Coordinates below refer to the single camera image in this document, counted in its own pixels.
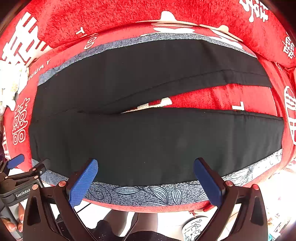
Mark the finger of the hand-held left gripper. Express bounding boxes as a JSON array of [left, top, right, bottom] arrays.
[[28, 158, 52, 179], [6, 154, 25, 170]]

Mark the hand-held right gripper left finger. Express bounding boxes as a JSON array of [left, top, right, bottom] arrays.
[[23, 158, 99, 241]]

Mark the person's left hand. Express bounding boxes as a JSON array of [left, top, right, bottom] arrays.
[[0, 203, 25, 233]]

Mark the blue-grey leaf print cloth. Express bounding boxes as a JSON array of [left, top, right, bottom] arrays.
[[31, 33, 284, 207]]

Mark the black cable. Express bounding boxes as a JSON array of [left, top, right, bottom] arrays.
[[75, 203, 94, 213]]

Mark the white printed slipper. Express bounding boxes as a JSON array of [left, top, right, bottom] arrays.
[[182, 216, 210, 241]]

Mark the red printed blanket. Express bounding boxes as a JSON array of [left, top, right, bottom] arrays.
[[1, 22, 296, 212]]

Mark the person's dark clothing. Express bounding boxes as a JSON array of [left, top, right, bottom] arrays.
[[96, 212, 185, 241]]

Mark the white floral cloth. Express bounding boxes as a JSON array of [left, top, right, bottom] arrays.
[[0, 60, 30, 116]]

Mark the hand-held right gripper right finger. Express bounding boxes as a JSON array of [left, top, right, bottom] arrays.
[[194, 158, 269, 241]]

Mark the person's leg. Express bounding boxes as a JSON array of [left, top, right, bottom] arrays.
[[102, 209, 160, 237]]

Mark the red printed quilt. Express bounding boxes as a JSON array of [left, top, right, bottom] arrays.
[[0, 0, 296, 70]]

